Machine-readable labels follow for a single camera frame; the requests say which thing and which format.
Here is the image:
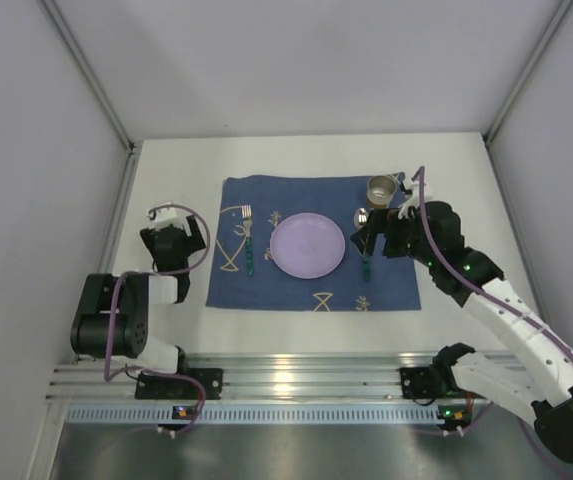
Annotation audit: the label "teal-handled spoon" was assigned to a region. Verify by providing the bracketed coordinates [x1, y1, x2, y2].
[354, 208, 371, 282]

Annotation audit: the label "metal cup with cork base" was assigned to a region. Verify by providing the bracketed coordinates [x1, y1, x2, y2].
[367, 175, 397, 209]

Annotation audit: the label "purple bowl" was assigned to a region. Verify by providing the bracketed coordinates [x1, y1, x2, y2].
[270, 213, 346, 280]

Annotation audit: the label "blue fish-print cloth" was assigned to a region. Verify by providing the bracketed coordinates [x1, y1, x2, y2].
[206, 175, 421, 312]

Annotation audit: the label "teal-handled fork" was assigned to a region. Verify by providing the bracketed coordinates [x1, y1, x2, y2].
[241, 204, 254, 276]

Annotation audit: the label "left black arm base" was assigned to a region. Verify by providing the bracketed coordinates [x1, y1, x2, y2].
[134, 367, 224, 400]

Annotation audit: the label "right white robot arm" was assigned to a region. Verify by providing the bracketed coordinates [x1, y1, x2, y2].
[350, 201, 573, 463]

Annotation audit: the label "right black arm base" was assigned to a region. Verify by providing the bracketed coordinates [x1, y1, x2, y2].
[398, 343, 479, 406]

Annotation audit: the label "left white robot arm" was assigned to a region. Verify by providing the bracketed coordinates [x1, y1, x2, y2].
[70, 215, 210, 373]

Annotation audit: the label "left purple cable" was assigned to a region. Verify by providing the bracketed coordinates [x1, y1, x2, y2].
[101, 203, 212, 441]

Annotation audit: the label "purple cable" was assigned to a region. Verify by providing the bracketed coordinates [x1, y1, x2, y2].
[410, 166, 573, 474]
[101, 203, 212, 441]

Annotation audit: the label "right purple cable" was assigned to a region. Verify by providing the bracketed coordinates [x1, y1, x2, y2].
[410, 166, 573, 474]

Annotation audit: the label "aluminium mounting rail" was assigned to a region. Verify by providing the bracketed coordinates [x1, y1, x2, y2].
[46, 352, 433, 403]

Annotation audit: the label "perforated cable duct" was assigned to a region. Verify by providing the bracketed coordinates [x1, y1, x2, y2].
[66, 404, 472, 425]

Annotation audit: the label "left aluminium frame post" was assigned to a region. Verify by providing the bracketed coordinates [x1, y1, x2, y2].
[40, 0, 137, 151]

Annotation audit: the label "aluminium frame post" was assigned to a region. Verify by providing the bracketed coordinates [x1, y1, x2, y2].
[482, 0, 573, 148]
[40, 0, 137, 151]

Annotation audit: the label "right aluminium frame post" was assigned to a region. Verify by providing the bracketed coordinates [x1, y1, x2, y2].
[482, 0, 573, 148]

